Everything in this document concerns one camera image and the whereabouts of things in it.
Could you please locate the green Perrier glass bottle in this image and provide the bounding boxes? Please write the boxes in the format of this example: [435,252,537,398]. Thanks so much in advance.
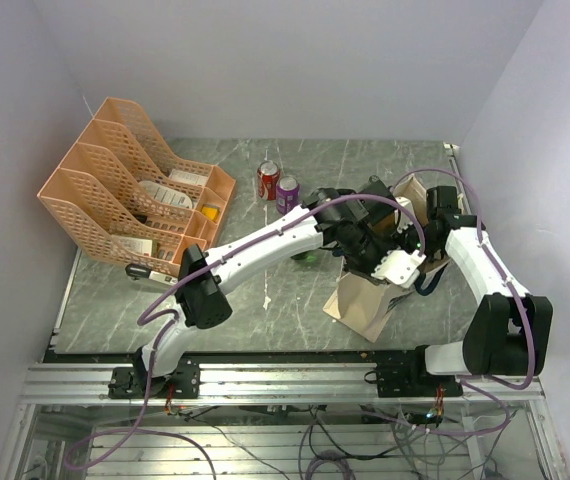
[291,252,316,262]

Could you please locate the cream canvas tote bag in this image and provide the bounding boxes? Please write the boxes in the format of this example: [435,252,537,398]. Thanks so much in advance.
[323,174,427,342]

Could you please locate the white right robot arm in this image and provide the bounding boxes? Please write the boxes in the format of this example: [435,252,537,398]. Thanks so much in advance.
[405,186,553,396]

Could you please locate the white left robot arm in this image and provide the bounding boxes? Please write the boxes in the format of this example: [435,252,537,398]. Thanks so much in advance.
[133,181,399,397]

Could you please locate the purple Fanta can rear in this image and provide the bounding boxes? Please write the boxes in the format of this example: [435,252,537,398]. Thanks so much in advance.
[276,176,300,215]

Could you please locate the red cola can rear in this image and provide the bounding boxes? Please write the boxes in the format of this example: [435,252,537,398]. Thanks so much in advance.
[257,160,281,201]

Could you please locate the yellow sticky note block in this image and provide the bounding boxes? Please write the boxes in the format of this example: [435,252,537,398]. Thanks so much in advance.
[201,205,220,222]

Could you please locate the white box rear slot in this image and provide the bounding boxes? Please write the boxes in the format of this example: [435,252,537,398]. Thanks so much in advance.
[169,169,208,186]

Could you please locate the white box slot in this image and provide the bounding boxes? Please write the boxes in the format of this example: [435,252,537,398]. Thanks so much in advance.
[116,236,155,257]
[169,169,208,186]

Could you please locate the white oval blister pack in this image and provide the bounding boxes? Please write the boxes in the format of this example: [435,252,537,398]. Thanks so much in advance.
[139,180,193,209]

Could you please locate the white box front slot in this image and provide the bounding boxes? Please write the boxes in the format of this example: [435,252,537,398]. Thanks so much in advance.
[116,236,155,257]

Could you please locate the black grey stapler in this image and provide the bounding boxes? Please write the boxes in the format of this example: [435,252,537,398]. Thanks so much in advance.
[125,263,177,287]

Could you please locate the pink plastic file organizer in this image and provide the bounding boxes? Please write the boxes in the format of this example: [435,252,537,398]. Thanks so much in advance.
[38,97,236,275]

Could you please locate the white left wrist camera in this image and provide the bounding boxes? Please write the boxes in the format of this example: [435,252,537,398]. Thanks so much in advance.
[371,250,426,289]

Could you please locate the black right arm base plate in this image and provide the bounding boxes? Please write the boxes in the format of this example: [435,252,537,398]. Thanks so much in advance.
[364,363,463,399]

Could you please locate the loose cables under frame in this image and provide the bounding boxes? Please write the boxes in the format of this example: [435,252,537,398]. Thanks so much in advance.
[129,394,516,480]

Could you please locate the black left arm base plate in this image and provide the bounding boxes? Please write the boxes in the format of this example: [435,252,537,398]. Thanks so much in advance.
[108,360,201,400]

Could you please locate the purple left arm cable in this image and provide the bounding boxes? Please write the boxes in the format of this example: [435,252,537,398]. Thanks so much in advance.
[62,193,429,471]

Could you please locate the aluminium mounting rail frame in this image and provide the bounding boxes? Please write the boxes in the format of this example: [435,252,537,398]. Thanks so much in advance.
[7,361,569,479]

